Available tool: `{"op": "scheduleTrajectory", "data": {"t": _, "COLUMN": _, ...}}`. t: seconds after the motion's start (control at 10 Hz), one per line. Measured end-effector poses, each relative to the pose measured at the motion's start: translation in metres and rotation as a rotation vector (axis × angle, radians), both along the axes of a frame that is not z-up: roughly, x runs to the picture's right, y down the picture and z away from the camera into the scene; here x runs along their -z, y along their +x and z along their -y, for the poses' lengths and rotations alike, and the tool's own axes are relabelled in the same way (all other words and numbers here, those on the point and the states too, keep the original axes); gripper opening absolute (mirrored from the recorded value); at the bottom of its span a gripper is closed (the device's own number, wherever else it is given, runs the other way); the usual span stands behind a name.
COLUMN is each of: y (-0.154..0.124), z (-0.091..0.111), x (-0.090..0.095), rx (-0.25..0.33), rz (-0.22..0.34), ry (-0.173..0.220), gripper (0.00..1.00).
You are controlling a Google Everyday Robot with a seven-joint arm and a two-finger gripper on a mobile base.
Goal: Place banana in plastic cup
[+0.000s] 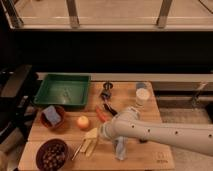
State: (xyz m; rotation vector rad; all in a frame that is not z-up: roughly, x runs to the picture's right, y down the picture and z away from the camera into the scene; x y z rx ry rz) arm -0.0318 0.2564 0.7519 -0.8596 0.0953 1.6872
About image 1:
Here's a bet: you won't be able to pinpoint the black chair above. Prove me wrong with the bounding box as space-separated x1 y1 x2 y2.
0 65 38 144

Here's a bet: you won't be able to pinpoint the black remote control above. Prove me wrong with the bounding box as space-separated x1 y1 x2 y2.
139 139 148 144

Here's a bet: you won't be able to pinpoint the clear plastic cup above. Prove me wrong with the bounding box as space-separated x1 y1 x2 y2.
136 82 150 106

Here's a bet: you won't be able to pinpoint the blue cloth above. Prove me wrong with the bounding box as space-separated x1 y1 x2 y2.
113 136 126 161

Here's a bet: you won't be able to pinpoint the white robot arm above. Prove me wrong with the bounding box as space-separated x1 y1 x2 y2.
97 106 213 156

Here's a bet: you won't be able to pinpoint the black handled can opener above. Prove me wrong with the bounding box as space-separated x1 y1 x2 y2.
100 81 117 116

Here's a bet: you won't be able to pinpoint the brown bowl with sponge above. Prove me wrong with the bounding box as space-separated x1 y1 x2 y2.
40 105 65 130

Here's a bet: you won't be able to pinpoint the brown bowl of nuts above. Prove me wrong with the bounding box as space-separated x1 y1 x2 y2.
36 139 68 171

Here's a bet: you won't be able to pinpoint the wooden cutting board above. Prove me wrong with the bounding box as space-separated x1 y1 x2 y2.
18 82 174 171

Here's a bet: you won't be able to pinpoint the blue sponge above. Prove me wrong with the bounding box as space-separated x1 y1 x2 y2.
43 106 61 126

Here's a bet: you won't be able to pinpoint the green plastic tray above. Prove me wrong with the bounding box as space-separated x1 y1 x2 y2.
34 74 91 108

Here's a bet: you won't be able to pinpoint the yellow apple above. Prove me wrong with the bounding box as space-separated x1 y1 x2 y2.
77 116 90 130

